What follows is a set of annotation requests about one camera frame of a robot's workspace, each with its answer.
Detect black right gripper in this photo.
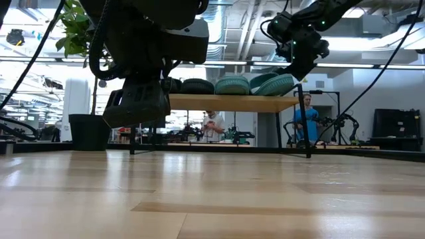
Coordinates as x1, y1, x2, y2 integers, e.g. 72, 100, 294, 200
275, 26, 330, 82

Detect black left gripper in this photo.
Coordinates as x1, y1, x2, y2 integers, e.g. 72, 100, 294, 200
102, 19, 173, 129

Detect teal foam slide sandal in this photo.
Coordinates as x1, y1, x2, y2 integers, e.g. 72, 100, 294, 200
249, 72, 296, 97
214, 75, 250, 96

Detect black foam slide sandal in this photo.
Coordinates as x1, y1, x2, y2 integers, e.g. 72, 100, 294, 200
161, 76, 183, 94
181, 78, 216, 96

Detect person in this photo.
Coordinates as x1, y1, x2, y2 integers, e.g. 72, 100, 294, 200
292, 93, 321, 147
201, 110, 226, 143

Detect black plant pot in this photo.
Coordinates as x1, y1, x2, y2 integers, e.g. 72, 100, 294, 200
68, 114, 112, 152

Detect white pillar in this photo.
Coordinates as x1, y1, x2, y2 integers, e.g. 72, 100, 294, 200
62, 78, 92, 142

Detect wooden background table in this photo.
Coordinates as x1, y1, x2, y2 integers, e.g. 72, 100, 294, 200
315, 144, 381, 151

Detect small green tree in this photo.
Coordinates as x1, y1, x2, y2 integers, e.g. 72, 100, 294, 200
54, 0, 112, 116

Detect black cabinet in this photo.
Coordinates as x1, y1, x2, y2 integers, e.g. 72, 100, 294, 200
370, 108, 423, 153

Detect black ceiling speaker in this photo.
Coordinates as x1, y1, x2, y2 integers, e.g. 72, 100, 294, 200
5, 29, 26, 47

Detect smooth silver ceiling duct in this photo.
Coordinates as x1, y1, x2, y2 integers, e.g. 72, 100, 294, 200
265, 0, 319, 64

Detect black metal rack frame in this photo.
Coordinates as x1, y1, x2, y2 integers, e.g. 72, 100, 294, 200
294, 89, 342, 147

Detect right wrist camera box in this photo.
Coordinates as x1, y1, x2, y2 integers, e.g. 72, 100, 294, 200
267, 11, 295, 40

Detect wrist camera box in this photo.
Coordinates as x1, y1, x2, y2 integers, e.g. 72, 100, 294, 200
165, 19, 210, 64
267, 11, 295, 40

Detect long ceiling light rail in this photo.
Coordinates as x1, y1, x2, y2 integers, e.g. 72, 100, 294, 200
0, 56, 425, 70

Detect black left wrist cable loop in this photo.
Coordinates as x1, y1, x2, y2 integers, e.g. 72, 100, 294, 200
88, 0, 126, 82

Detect wooden shelf with black frame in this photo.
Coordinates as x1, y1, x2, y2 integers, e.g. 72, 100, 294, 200
129, 82, 313, 159

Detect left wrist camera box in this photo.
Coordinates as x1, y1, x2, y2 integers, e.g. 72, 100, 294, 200
165, 19, 210, 64

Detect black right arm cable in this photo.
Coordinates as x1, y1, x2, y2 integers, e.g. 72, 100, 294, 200
314, 0, 425, 147

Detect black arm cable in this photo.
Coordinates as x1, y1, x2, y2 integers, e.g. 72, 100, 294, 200
314, 0, 425, 147
0, 0, 66, 111

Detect ribbed silver ceiling duct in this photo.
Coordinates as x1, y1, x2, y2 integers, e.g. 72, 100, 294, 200
199, 0, 230, 84

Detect black table edge rail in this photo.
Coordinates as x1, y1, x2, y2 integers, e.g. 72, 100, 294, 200
0, 141, 425, 163

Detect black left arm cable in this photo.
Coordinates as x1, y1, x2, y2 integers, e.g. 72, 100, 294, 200
0, 0, 66, 111

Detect black curved hose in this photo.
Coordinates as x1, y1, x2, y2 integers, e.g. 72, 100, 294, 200
0, 116, 40, 142

